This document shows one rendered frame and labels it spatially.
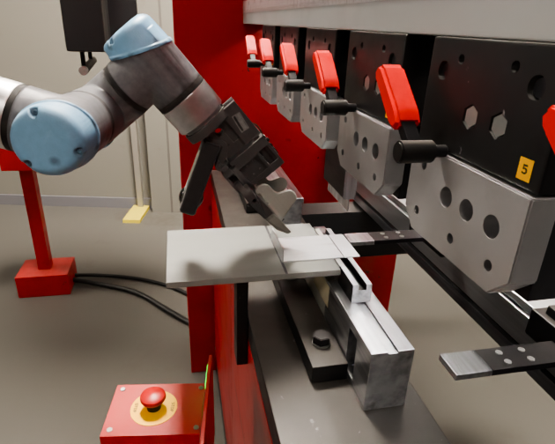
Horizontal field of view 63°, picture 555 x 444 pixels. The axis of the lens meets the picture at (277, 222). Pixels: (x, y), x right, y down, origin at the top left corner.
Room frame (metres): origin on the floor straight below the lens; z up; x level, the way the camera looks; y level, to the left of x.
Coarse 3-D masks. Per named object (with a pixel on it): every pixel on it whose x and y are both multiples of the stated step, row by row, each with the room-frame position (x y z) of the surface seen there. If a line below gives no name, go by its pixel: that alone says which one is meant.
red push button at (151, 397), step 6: (144, 390) 0.55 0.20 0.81; (150, 390) 0.55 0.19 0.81; (156, 390) 0.55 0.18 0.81; (162, 390) 0.55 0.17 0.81; (144, 396) 0.54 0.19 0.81; (150, 396) 0.54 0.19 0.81; (156, 396) 0.54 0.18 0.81; (162, 396) 0.54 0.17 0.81; (144, 402) 0.53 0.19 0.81; (150, 402) 0.53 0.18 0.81; (156, 402) 0.53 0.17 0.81; (162, 402) 0.53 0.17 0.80; (150, 408) 0.53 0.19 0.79; (156, 408) 0.53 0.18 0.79
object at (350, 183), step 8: (328, 152) 0.74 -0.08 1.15; (336, 152) 0.70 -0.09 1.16; (328, 160) 0.74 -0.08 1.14; (336, 160) 0.70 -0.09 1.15; (328, 168) 0.74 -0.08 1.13; (336, 168) 0.70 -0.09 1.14; (328, 176) 0.73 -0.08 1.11; (336, 176) 0.70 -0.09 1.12; (344, 176) 0.66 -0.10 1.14; (352, 176) 0.66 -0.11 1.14; (328, 184) 0.76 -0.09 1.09; (336, 184) 0.69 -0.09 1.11; (344, 184) 0.66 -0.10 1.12; (352, 184) 0.66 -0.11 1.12; (336, 192) 0.71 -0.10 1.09; (344, 192) 0.66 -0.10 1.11; (352, 192) 0.66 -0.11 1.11; (344, 200) 0.67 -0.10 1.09; (344, 208) 0.67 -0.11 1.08
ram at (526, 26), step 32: (384, 0) 0.52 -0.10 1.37; (416, 0) 0.45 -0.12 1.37; (448, 0) 0.40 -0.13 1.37; (480, 0) 0.36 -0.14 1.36; (512, 0) 0.32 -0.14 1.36; (544, 0) 0.30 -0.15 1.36; (384, 32) 0.51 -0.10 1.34; (416, 32) 0.44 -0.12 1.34; (448, 32) 0.39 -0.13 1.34; (480, 32) 0.35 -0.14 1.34; (512, 32) 0.32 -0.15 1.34; (544, 32) 0.29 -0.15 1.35
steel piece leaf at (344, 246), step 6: (330, 234) 0.74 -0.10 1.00; (336, 234) 0.74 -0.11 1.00; (342, 234) 0.74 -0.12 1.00; (336, 240) 0.71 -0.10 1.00; (342, 240) 0.72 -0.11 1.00; (336, 246) 0.70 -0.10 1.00; (342, 246) 0.69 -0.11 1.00; (348, 246) 0.70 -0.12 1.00; (342, 252) 0.67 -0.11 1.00; (348, 252) 0.67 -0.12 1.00; (354, 252) 0.67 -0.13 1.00
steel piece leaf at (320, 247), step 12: (276, 240) 0.68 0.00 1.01; (288, 240) 0.71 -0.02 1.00; (300, 240) 0.71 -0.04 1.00; (312, 240) 0.71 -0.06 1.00; (324, 240) 0.71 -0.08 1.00; (288, 252) 0.66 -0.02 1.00; (300, 252) 0.67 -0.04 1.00; (312, 252) 0.67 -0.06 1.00; (324, 252) 0.67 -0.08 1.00; (336, 252) 0.67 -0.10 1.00
